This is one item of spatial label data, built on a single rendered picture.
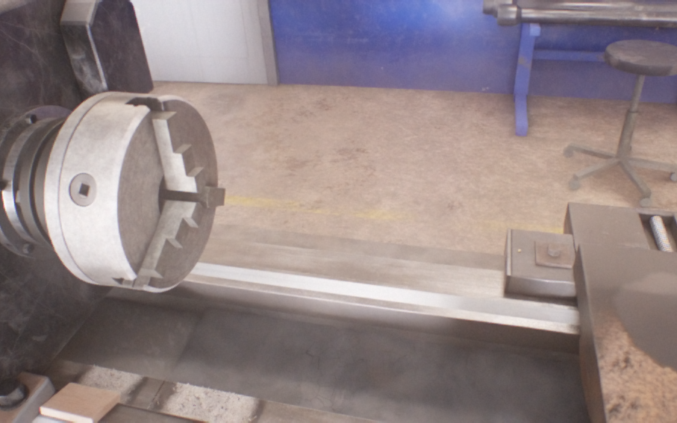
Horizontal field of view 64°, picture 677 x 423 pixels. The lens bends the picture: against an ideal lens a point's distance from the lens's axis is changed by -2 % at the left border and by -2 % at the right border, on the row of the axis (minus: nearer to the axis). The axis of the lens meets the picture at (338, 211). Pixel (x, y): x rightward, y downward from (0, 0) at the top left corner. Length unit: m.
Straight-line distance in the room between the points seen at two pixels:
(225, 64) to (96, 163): 3.51
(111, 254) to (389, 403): 0.48
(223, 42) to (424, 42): 1.39
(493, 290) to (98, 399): 0.61
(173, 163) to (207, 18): 3.40
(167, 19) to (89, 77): 3.36
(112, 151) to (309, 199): 2.08
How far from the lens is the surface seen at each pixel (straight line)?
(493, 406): 0.92
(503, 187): 2.77
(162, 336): 1.08
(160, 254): 0.68
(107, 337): 1.12
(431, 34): 3.69
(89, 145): 0.66
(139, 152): 0.66
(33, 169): 0.75
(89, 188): 0.65
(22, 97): 0.82
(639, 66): 2.62
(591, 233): 1.03
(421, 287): 0.92
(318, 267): 0.96
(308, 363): 0.96
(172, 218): 0.70
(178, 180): 0.70
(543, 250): 0.95
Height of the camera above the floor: 1.46
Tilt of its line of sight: 35 degrees down
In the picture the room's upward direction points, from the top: 4 degrees counter-clockwise
